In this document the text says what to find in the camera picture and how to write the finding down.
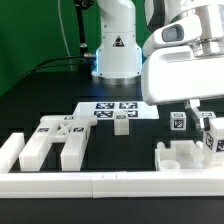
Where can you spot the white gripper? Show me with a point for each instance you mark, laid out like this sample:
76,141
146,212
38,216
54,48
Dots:
174,74

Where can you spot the white chair seat part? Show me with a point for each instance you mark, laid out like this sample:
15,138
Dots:
181,155

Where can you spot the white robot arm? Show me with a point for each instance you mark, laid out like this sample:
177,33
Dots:
119,60

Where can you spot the white tagged cube nut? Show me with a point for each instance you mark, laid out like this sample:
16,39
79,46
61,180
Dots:
178,120
206,115

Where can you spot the white marker tag sheet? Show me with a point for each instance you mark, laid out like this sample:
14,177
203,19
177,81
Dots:
106,110

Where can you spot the white U-shaped obstacle fence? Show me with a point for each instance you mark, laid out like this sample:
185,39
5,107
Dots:
196,182

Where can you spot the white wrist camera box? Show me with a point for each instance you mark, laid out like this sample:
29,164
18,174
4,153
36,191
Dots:
183,31

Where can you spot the black camera stand pole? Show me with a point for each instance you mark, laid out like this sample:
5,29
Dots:
80,5

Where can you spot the white chair backrest frame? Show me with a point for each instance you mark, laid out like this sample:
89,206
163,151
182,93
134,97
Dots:
71,130

